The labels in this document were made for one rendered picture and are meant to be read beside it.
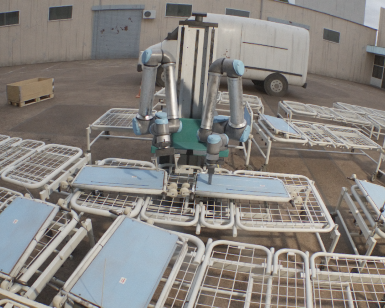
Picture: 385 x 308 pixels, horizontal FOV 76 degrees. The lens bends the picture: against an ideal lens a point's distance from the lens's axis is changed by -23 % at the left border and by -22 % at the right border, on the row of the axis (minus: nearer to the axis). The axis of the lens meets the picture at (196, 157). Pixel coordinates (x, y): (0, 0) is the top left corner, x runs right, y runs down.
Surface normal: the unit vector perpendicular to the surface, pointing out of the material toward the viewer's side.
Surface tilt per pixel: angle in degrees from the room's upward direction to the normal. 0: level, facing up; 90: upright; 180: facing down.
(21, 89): 90
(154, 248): 7
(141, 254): 7
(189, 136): 90
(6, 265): 5
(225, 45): 89
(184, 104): 90
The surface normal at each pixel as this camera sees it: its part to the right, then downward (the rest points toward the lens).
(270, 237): 0.07, -0.92
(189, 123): 0.04, 0.39
